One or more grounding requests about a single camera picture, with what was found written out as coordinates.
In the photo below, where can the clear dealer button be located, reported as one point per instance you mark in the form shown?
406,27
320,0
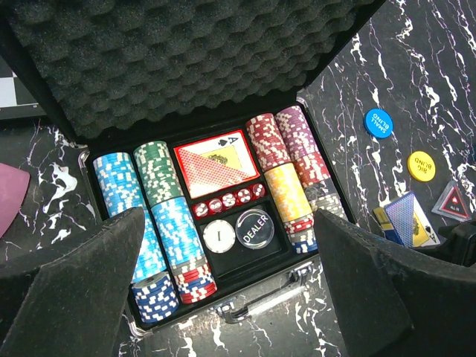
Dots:
254,229

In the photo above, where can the blue small blind button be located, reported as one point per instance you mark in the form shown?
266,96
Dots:
378,123

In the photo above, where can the blue playing card deck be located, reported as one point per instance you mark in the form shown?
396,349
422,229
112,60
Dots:
404,222

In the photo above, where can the black poker chip case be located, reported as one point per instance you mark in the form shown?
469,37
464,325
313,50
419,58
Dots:
111,74

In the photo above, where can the light blue chip column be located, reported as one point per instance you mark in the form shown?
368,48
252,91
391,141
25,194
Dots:
151,284

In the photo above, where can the purple and red chip column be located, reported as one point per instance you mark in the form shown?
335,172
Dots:
308,161

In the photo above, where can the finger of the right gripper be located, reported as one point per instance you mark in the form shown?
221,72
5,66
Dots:
459,246

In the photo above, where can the white round chip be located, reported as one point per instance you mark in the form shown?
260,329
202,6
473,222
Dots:
219,236

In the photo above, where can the green and blue chip column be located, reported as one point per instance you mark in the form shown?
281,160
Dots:
174,221

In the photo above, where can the red playing card deck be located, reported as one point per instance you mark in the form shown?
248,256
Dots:
215,163

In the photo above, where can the yellow big blind button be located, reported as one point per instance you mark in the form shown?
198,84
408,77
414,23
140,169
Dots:
421,166

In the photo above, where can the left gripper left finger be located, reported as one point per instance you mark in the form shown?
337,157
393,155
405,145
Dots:
67,299

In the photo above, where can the pink wedge box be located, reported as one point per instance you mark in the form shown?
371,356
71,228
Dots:
14,186

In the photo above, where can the row of red dice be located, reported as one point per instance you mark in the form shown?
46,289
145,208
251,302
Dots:
229,200

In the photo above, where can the checkerboard mat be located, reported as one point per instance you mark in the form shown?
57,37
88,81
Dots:
16,100

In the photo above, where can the triangular all-in button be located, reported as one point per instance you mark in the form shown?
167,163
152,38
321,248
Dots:
451,205

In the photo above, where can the red and yellow chip column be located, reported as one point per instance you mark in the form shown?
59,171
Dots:
283,183

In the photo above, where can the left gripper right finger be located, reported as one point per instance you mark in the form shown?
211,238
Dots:
395,301

